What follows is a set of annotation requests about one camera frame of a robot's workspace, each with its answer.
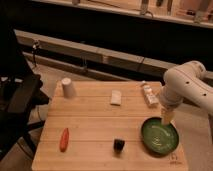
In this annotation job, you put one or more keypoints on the black cube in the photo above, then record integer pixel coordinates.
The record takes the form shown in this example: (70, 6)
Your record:
(118, 144)

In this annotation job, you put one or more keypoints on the white eraser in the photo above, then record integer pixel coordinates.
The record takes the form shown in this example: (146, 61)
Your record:
(116, 97)

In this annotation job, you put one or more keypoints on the black chair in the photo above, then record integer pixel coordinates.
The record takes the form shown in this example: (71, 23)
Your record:
(20, 92)

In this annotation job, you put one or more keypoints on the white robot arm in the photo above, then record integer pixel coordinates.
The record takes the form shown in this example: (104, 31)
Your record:
(185, 81)

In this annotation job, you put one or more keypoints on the orange carrot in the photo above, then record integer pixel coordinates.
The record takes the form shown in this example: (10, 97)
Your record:
(64, 140)

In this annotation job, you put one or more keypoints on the wooden board table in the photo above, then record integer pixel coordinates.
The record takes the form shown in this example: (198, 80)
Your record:
(93, 125)

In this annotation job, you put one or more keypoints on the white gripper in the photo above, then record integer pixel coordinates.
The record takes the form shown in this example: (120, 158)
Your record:
(169, 99)

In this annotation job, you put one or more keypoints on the white ceramic cup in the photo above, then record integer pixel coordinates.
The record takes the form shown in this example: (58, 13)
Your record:
(68, 88)

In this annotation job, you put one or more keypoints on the green plate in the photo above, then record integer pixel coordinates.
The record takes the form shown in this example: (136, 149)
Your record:
(158, 138)

